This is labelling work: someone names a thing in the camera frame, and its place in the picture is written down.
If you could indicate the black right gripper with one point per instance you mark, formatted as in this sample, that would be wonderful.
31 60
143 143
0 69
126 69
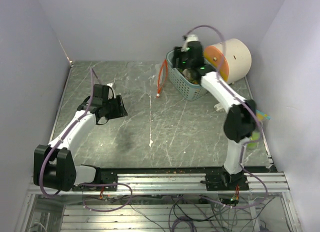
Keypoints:
176 56

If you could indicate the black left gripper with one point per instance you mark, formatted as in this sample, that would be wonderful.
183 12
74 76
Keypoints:
120 110

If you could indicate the clear bag with red zipper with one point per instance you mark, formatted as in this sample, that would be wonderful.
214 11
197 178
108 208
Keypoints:
158 77

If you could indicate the green fake fruit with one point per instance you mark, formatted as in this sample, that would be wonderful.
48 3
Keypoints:
254 137

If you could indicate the clear bag with teal zipper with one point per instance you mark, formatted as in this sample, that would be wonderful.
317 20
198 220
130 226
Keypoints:
262 117

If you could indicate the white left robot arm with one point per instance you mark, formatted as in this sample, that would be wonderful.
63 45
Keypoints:
53 164

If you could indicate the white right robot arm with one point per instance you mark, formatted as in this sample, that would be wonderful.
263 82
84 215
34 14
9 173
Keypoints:
211 67

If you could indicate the light blue perforated plastic basket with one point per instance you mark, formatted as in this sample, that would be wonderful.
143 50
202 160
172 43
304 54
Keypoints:
189 90

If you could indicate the cream cylinder with orange lid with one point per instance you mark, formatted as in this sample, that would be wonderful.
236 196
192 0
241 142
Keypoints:
237 59

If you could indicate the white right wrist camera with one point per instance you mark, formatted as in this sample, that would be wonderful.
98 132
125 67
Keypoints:
189 38

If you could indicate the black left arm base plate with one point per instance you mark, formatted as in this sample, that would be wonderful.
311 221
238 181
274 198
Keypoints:
105 179

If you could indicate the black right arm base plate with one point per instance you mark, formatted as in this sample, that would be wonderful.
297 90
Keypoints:
225 182

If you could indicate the aluminium frame rail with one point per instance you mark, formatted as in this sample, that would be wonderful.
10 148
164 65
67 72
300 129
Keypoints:
169 184

